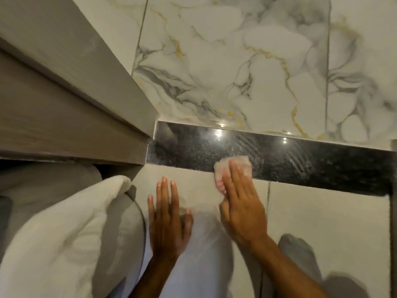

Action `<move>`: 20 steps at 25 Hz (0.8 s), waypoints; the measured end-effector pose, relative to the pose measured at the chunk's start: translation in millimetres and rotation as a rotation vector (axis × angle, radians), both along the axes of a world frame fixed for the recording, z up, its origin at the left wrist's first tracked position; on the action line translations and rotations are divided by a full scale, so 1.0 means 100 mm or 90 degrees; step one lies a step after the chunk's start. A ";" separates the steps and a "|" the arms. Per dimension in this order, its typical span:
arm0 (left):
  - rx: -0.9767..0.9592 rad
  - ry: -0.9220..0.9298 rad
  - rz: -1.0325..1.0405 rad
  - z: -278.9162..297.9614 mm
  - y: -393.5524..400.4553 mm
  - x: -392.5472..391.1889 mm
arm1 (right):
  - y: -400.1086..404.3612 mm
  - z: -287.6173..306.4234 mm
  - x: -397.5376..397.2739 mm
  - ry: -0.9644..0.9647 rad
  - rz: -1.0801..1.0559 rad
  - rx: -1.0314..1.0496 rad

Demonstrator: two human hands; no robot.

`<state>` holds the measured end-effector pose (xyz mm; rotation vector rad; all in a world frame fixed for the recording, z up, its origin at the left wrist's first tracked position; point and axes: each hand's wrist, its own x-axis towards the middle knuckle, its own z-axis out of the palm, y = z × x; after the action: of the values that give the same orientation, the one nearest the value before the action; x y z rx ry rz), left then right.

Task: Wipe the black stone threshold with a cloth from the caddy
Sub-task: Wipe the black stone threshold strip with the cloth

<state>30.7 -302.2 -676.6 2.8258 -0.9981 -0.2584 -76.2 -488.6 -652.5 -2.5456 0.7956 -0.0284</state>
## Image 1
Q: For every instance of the grey ribbed cushion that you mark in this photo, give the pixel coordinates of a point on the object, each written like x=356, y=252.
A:
x=121, y=245

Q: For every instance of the person's left hand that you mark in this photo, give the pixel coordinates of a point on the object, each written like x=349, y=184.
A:
x=167, y=228

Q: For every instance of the person's right forearm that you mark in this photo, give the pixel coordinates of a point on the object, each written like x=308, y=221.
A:
x=279, y=270

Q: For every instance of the black granite threshold strip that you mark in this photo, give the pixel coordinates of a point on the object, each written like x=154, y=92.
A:
x=310, y=162

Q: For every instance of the person's right middle finger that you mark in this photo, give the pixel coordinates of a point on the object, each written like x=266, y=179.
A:
x=237, y=181

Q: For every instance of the person's left little finger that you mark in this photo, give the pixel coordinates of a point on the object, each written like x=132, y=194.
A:
x=151, y=211

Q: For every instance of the white wiping cloth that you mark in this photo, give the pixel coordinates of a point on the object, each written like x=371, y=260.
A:
x=240, y=162

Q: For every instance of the person's left middle finger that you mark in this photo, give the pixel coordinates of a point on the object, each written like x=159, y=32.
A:
x=165, y=198

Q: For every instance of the person's right thumb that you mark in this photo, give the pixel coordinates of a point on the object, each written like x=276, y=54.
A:
x=224, y=214

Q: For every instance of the person's left forearm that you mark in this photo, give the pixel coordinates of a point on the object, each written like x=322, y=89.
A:
x=155, y=277

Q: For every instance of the person's left thumb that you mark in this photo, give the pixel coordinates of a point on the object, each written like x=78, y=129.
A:
x=188, y=225

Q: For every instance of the white fluffy pillow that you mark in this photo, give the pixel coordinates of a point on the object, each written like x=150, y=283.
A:
x=55, y=242

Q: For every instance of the grey wooden door frame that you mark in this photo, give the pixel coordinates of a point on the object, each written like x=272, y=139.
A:
x=62, y=89

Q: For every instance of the person's right hand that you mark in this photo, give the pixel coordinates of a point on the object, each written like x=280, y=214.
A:
x=243, y=214

